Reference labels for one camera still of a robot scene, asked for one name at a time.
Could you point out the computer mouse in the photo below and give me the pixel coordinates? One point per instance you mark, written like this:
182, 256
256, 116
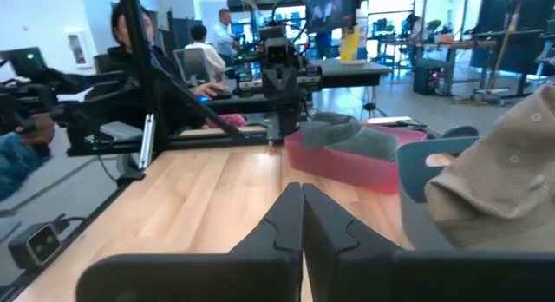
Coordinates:
204, 98

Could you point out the beige baseball cap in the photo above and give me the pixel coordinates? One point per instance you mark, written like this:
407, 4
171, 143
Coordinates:
498, 185

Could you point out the dark grey baseball cap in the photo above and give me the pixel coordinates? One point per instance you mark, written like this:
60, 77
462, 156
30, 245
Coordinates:
368, 143

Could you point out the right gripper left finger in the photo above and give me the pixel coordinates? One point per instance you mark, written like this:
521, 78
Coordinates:
217, 276

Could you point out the white wall cabinet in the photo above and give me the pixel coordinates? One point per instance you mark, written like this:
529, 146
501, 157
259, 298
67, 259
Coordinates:
78, 49

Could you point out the black table-level camera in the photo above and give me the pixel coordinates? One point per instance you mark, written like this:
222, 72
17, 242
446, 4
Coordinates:
34, 246

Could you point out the black diagonal frame brace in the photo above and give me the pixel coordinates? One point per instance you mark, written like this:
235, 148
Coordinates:
204, 109

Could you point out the yellow container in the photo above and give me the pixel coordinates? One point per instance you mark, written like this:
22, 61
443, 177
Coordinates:
349, 43

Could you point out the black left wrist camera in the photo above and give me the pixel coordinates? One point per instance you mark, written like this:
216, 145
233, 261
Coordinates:
276, 52

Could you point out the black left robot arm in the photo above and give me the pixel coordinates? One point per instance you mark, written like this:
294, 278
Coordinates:
288, 115

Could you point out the black wall screen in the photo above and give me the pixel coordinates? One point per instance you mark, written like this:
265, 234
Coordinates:
331, 9

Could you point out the pink plastic bin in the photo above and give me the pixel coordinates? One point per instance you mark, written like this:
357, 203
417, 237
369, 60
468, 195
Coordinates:
338, 167

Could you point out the silver aluminium bracket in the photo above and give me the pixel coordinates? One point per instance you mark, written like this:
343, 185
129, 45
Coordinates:
147, 141

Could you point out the wooden desk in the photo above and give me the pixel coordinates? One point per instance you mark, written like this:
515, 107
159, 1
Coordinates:
455, 45

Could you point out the black frame post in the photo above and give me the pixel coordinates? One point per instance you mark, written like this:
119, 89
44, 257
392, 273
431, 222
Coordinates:
143, 76

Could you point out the person's hand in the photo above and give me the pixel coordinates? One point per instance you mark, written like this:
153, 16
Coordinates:
208, 90
37, 130

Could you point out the wooden broom stick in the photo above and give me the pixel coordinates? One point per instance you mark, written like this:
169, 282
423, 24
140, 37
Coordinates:
505, 41

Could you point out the person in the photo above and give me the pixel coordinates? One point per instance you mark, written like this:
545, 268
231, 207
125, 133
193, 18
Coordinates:
204, 50
224, 30
115, 30
414, 26

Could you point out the pink cloth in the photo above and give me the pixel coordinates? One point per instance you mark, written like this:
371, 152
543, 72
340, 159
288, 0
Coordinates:
230, 120

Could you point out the black table frame rail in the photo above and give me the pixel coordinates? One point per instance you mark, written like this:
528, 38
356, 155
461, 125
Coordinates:
208, 139

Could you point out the person's forearm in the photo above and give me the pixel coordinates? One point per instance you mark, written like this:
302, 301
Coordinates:
17, 163

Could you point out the large black display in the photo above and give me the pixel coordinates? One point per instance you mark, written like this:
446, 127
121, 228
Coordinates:
511, 11

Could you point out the grey office chair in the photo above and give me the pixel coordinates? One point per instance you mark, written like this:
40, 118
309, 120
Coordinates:
191, 65

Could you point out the small green plant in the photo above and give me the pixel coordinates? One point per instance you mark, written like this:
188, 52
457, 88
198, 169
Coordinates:
434, 26

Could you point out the grey plastic bin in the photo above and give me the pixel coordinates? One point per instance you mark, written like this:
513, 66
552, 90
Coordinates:
412, 185

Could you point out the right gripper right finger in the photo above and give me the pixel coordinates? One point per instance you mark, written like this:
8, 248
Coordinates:
390, 276

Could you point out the black computer tower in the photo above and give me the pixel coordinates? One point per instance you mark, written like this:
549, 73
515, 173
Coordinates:
428, 80

